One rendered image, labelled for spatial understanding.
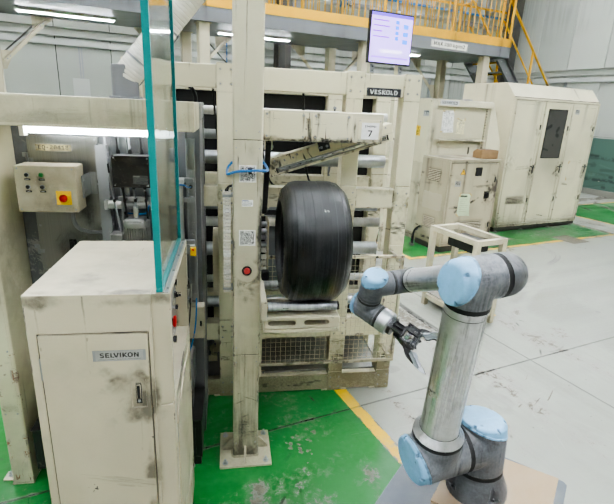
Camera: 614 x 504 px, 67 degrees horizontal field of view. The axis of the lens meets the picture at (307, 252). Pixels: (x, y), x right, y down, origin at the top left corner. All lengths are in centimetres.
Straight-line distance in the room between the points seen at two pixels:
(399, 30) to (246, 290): 443
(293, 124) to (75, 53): 893
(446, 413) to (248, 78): 146
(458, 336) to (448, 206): 523
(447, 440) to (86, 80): 1018
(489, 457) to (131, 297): 116
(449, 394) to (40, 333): 115
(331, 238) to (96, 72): 938
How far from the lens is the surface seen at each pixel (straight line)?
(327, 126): 235
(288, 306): 217
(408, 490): 176
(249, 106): 204
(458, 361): 129
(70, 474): 178
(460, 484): 171
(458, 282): 117
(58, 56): 1099
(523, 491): 183
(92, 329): 149
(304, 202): 201
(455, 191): 645
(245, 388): 246
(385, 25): 594
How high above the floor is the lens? 180
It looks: 17 degrees down
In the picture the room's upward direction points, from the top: 3 degrees clockwise
